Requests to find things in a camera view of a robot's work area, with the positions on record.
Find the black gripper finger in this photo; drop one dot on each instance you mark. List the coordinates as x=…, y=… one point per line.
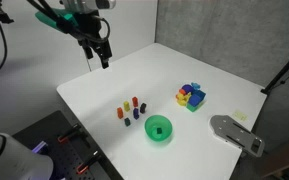
x=105, y=56
x=88, y=50

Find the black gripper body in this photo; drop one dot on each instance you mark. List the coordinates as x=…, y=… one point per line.
x=90, y=25

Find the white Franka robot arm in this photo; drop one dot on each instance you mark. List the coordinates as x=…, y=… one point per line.
x=10, y=160

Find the red block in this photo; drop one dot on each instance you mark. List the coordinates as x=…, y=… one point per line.
x=135, y=101

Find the yellow block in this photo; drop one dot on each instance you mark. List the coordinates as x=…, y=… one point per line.
x=126, y=106

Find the orange block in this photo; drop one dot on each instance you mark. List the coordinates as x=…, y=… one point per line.
x=120, y=112

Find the black block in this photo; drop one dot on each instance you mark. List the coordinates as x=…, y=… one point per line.
x=143, y=107

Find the blue block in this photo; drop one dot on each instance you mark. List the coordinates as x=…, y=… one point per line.
x=136, y=113

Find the dark green block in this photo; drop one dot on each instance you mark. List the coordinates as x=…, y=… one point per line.
x=127, y=121

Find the green plastic bowl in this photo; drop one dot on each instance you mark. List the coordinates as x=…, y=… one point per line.
x=152, y=133

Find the small green block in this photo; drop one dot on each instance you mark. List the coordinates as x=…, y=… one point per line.
x=158, y=130

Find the orange toy piece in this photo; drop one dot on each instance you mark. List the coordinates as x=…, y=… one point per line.
x=182, y=91

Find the black orange-tipped clamp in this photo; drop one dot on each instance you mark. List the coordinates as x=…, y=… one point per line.
x=88, y=162
x=69, y=133

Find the yellow toy piece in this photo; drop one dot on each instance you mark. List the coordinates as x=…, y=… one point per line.
x=183, y=99

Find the light blue toy piece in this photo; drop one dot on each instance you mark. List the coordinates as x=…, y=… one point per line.
x=195, y=85

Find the blue toy box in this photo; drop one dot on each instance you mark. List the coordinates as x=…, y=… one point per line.
x=196, y=98

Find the black perforated base board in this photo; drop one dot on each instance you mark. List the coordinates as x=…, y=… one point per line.
x=67, y=150

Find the green toy box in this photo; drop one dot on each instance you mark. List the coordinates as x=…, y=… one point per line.
x=194, y=107

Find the pale yellow tape patch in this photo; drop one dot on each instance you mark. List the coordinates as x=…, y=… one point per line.
x=240, y=115

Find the grey metal mounting plate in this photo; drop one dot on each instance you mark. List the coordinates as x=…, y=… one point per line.
x=237, y=135

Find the black stand pole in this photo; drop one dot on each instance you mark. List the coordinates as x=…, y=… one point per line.
x=284, y=70

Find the teal camera mount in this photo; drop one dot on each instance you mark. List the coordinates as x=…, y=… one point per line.
x=52, y=18

